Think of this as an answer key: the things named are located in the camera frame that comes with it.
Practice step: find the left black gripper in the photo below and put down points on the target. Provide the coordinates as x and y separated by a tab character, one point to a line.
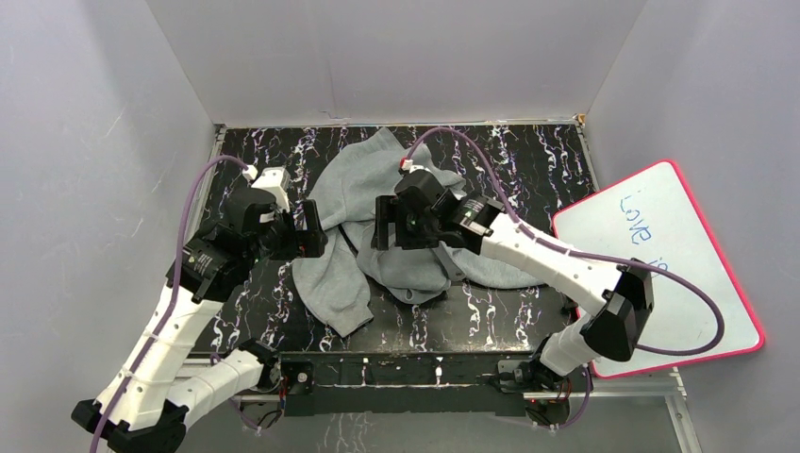
299	229

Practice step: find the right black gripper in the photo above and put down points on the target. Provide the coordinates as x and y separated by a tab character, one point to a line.
390	209

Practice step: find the grey zip-up jacket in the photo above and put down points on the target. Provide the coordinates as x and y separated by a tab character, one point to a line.
335	287

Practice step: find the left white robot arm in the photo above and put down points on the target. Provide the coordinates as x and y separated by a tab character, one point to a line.
144	408

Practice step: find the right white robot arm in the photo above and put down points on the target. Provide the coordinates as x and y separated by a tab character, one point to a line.
617	299

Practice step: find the pink-framed whiteboard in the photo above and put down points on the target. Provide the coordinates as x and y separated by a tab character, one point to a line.
653	216

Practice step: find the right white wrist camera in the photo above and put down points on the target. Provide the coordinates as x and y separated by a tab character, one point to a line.
407	166

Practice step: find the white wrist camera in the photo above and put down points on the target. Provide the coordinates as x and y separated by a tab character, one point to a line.
407	166
274	180

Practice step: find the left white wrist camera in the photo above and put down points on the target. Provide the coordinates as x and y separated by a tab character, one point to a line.
274	180

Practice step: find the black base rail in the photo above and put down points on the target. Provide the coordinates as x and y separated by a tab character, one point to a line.
327	383

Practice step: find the aluminium table frame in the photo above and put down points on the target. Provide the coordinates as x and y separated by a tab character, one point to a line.
542	168

